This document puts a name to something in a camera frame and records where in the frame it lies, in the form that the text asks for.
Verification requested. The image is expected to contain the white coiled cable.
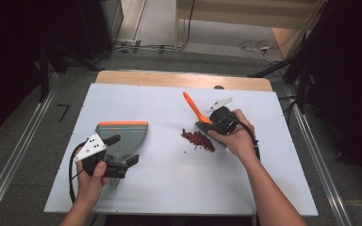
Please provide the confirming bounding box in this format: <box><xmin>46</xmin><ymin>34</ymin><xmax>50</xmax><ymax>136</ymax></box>
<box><xmin>239</xmin><ymin>39</ymin><xmax>281</xmax><ymax>65</ymax></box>

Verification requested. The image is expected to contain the black stand leg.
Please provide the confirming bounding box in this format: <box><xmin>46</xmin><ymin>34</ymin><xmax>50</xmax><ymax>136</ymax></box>
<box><xmin>37</xmin><ymin>40</ymin><xmax>51</xmax><ymax>104</ymax></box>
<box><xmin>247</xmin><ymin>56</ymin><xmax>300</xmax><ymax>79</ymax></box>

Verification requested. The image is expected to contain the black floor cable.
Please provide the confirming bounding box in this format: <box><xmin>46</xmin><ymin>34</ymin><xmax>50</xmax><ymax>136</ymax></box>
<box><xmin>93</xmin><ymin>0</ymin><xmax>197</xmax><ymax>64</ymax></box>

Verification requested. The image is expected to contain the pile of red beans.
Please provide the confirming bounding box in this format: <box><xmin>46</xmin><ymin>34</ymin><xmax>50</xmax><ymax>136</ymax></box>
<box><xmin>180</xmin><ymin>128</ymin><xmax>217</xmax><ymax>153</ymax></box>

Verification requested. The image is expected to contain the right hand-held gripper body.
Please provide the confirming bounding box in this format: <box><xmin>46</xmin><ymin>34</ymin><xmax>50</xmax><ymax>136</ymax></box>
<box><xmin>206</xmin><ymin>96</ymin><xmax>240</xmax><ymax>136</ymax></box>

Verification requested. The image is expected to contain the person's left hand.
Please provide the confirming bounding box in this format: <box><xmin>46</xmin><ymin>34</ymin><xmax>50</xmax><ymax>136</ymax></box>
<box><xmin>74</xmin><ymin>159</ymin><xmax>110</xmax><ymax>205</ymax></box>

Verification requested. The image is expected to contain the grey dustpan with orange edge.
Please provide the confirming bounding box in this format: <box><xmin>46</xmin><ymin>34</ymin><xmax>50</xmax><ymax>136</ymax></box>
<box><xmin>94</xmin><ymin>121</ymin><xmax>149</xmax><ymax>189</ymax></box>

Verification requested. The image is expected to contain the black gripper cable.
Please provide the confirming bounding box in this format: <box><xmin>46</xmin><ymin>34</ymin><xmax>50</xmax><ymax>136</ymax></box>
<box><xmin>225</xmin><ymin>116</ymin><xmax>262</xmax><ymax>162</ymax></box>
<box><xmin>68</xmin><ymin>140</ymin><xmax>90</xmax><ymax>205</ymax></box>

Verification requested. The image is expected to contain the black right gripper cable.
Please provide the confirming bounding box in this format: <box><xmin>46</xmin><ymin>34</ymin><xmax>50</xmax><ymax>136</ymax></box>
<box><xmin>225</xmin><ymin>116</ymin><xmax>262</xmax><ymax>162</ymax></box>

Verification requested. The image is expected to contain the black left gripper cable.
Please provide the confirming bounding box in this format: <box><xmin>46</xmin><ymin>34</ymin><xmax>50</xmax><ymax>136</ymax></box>
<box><xmin>68</xmin><ymin>140</ymin><xmax>90</xmax><ymax>205</ymax></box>

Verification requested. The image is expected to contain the black cabinet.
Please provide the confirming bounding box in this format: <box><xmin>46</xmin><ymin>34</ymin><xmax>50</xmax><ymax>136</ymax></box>
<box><xmin>74</xmin><ymin>0</ymin><xmax>125</xmax><ymax>60</ymax></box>

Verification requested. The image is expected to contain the grey brush with orange handle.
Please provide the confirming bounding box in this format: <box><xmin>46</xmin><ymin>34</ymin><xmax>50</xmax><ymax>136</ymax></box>
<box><xmin>182</xmin><ymin>91</ymin><xmax>230</xmax><ymax>149</ymax></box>

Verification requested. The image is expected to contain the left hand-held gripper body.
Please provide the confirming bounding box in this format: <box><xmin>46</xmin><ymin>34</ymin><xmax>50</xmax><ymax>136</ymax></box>
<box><xmin>74</xmin><ymin>132</ymin><xmax>129</xmax><ymax>180</ymax></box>

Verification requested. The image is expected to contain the wooden box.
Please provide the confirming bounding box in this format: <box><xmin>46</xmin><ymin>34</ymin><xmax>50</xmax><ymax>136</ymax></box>
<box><xmin>271</xmin><ymin>26</ymin><xmax>305</xmax><ymax>60</ymax></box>

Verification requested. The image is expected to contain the grey power strip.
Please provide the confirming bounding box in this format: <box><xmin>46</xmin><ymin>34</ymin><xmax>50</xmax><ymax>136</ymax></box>
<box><xmin>114</xmin><ymin>38</ymin><xmax>142</xmax><ymax>54</ymax></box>

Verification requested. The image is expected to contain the wooden table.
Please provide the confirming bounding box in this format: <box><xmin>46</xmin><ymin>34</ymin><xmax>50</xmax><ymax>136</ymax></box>
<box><xmin>94</xmin><ymin>70</ymin><xmax>273</xmax><ymax>92</ymax></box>

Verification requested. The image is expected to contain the person's right hand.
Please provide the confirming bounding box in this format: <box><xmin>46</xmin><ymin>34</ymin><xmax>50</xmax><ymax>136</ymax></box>
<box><xmin>207</xmin><ymin>108</ymin><xmax>256</xmax><ymax>163</ymax></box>

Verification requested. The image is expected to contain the metal floor rail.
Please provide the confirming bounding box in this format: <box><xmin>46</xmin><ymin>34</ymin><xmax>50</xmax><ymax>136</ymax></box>
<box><xmin>285</xmin><ymin>84</ymin><xmax>354</xmax><ymax>226</ymax></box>
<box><xmin>0</xmin><ymin>73</ymin><xmax>60</xmax><ymax>224</ymax></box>

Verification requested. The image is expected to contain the white board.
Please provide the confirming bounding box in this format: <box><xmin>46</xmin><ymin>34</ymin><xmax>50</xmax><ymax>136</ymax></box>
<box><xmin>43</xmin><ymin>83</ymin><xmax>319</xmax><ymax>217</ymax></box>

